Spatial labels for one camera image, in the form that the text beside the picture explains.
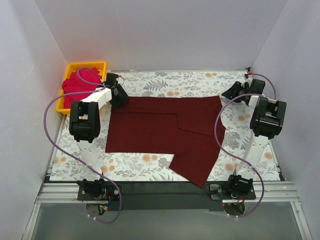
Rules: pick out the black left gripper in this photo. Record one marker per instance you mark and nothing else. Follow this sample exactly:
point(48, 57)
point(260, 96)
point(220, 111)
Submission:
point(120, 94)

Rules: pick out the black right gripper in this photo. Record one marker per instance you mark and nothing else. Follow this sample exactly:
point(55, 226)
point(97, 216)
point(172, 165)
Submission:
point(235, 89)

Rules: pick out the dark red t shirt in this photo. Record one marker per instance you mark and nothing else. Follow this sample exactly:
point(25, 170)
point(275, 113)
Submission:
point(187, 128)

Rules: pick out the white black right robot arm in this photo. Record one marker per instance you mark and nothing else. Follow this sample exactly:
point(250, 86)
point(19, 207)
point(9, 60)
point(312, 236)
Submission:
point(266, 122)

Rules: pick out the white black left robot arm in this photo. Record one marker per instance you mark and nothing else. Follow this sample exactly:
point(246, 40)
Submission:
point(85, 127)

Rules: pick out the bright pink t shirt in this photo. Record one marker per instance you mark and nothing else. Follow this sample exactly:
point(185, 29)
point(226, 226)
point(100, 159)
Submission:
point(75, 84)

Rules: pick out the floral patterned table mat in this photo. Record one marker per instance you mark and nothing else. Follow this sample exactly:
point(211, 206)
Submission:
point(155, 166)

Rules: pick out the yellow plastic bin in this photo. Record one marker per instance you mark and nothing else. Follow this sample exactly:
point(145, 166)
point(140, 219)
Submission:
point(72, 67)

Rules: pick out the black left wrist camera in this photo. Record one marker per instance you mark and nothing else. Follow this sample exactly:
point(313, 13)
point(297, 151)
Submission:
point(112, 80)

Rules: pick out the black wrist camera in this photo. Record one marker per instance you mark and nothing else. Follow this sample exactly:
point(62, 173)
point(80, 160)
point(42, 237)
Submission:
point(256, 86)
point(112, 80)

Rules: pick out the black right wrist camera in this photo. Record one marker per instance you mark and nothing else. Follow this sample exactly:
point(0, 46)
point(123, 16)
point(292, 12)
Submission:
point(256, 86)

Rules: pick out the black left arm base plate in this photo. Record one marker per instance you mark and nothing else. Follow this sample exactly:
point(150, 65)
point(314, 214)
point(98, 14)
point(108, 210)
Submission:
point(102, 192)

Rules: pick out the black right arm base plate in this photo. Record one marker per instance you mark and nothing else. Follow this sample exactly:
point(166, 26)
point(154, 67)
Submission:
point(219, 190)

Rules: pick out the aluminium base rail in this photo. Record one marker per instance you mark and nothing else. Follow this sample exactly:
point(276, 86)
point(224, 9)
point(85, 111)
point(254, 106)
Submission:
point(274, 191)

